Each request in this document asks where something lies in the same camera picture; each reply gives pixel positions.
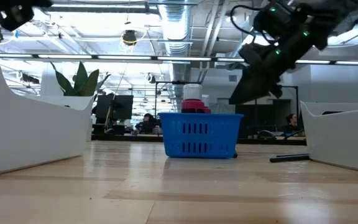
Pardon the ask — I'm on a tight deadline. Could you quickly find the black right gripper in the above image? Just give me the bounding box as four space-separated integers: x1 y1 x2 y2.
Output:
228 33 311 105

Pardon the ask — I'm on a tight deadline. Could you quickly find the red paint bottle white cap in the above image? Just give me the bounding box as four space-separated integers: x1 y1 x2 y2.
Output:
201 94 212 114

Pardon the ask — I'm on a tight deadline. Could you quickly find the pink paint bottle white cap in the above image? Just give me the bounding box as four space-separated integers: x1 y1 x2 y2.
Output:
181 83 207 114

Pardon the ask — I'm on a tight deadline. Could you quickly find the white plastic bin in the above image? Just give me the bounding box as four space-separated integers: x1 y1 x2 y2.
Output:
0 45 95 179

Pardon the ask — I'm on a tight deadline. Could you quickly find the person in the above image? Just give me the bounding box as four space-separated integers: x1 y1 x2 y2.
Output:
283 113 301 134
134 113 162 135

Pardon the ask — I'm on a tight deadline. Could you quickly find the blue plastic basket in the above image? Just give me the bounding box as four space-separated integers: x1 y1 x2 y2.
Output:
158 112 244 159

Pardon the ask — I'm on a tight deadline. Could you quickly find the grey plastic bin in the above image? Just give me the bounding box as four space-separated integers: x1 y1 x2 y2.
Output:
300 101 358 175

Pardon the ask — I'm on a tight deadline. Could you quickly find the black computer monitor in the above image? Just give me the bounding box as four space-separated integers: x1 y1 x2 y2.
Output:
112 95 134 121
94 94 115 121

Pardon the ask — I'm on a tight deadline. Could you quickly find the green plant in white pot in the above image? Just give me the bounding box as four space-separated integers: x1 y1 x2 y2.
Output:
50 60 112 97

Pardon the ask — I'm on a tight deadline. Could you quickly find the long ceiling light bar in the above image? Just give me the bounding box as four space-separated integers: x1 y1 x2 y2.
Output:
0 53 358 65

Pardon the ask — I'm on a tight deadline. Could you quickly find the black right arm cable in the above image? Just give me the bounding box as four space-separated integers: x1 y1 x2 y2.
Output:
229 3 260 37

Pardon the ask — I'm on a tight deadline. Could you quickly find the silver ventilation duct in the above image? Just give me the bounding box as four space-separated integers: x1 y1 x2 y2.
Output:
158 0 194 113

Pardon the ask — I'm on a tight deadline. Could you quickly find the black aluminium table frame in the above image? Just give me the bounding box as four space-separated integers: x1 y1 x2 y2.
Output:
91 133 308 146

